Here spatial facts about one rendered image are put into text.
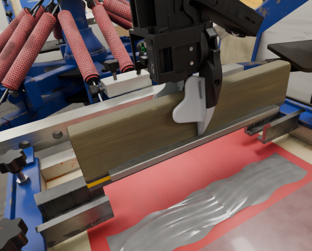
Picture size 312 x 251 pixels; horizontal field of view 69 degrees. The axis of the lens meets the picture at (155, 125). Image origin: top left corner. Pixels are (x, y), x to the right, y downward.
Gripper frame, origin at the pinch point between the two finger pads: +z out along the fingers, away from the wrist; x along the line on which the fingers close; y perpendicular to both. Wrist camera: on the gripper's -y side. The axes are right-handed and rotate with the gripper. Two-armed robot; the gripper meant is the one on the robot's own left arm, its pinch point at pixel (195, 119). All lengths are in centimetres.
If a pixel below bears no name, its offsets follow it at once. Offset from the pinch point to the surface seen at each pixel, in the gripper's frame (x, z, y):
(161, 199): -0.4, 13.6, 7.3
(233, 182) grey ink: 3.6, 13.0, -5.1
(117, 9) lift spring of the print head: -69, -12, -13
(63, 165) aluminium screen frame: -17.1, 11.2, 20.9
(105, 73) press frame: -51, 5, 1
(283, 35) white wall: -135, 38, -200
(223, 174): 0.7, 13.6, -5.5
